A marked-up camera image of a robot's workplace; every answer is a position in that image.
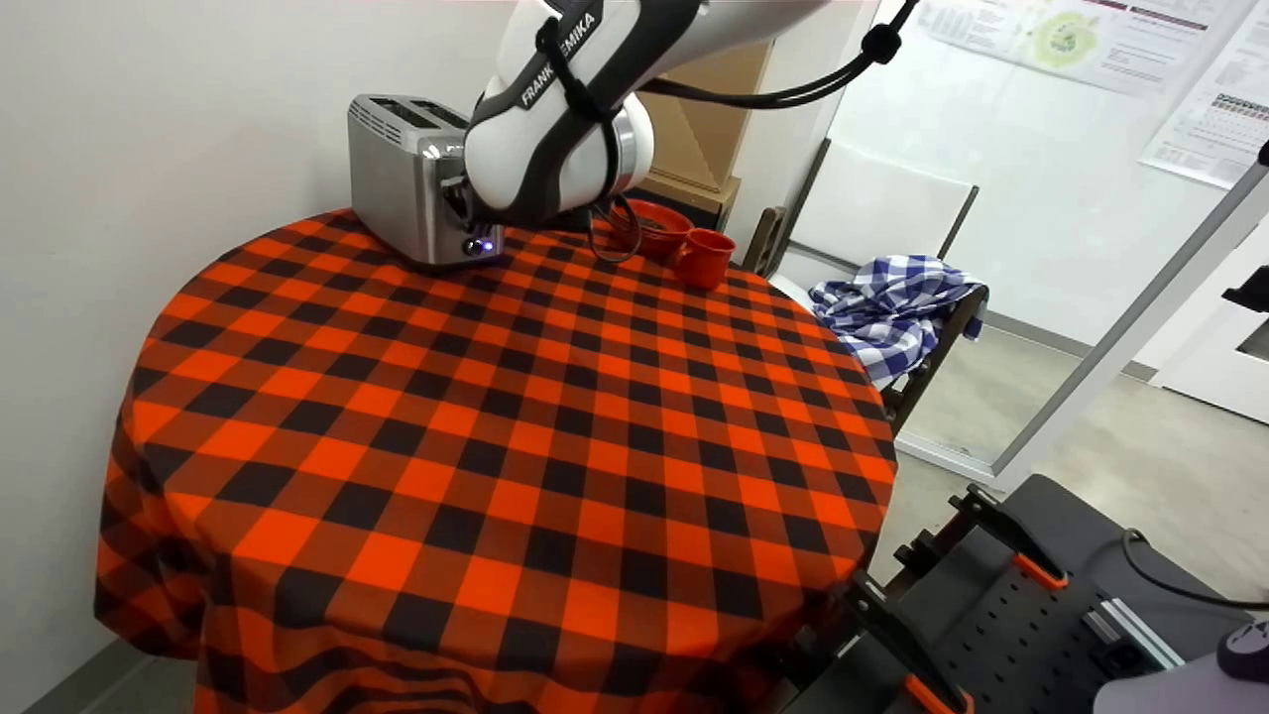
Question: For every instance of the silver two-slot toaster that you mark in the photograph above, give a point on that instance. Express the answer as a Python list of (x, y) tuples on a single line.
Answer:
[(406, 177)]

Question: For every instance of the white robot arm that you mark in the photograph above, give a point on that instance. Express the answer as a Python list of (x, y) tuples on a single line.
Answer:
[(561, 122)]

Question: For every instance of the red mug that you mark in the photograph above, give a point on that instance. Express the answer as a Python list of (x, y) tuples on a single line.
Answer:
[(703, 259)]

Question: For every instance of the red bowl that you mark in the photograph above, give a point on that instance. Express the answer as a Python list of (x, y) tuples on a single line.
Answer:
[(637, 227)]

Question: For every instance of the orange black checkered tablecloth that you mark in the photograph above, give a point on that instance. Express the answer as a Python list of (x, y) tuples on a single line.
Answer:
[(541, 484)]

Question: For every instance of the wooden cabinet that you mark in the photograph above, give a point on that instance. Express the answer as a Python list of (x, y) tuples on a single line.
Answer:
[(694, 144)]

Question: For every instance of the blue white checkered cloth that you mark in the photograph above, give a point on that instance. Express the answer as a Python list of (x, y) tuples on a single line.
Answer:
[(888, 312)]

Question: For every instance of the white folding chair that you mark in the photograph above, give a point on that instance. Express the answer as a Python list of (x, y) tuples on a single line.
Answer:
[(853, 207)]

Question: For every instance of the black cart with orange clips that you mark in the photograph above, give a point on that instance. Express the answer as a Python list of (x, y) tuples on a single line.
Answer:
[(1027, 604)]

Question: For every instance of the aluminium frame post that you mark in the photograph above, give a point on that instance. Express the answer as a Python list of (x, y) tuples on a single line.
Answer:
[(1233, 214)]

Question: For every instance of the wall poster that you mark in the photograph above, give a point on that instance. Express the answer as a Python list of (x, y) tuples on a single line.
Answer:
[(1117, 46)]

